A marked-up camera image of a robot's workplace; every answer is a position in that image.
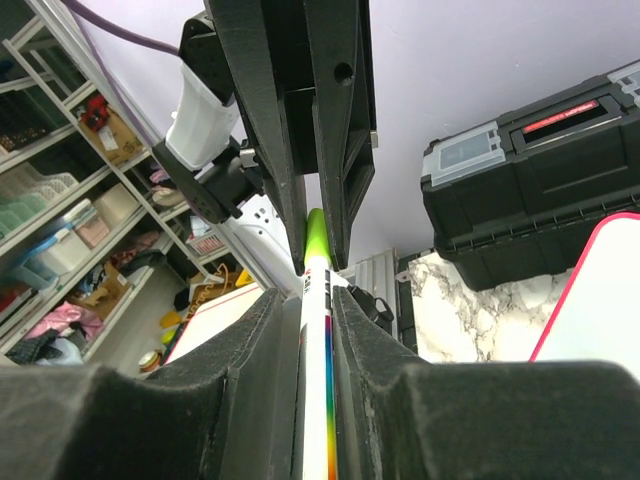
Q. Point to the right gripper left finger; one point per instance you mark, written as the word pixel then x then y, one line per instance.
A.
pixel 225 410

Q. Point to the white storage shelf rack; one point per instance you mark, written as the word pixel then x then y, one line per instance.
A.
pixel 83 228

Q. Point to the green marker cap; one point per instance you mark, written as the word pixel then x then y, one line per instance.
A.
pixel 317 243

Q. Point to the black plastic toolbox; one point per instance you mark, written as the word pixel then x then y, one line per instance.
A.
pixel 519 196

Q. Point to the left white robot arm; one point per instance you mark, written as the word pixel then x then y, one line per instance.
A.
pixel 207 151

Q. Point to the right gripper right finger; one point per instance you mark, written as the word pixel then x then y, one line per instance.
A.
pixel 400 417

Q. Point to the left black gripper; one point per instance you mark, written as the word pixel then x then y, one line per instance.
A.
pixel 286 57

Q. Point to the white marker pen body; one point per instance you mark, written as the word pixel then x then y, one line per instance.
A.
pixel 315 435

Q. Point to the pink-framed whiteboard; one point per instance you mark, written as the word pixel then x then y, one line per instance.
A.
pixel 597 314

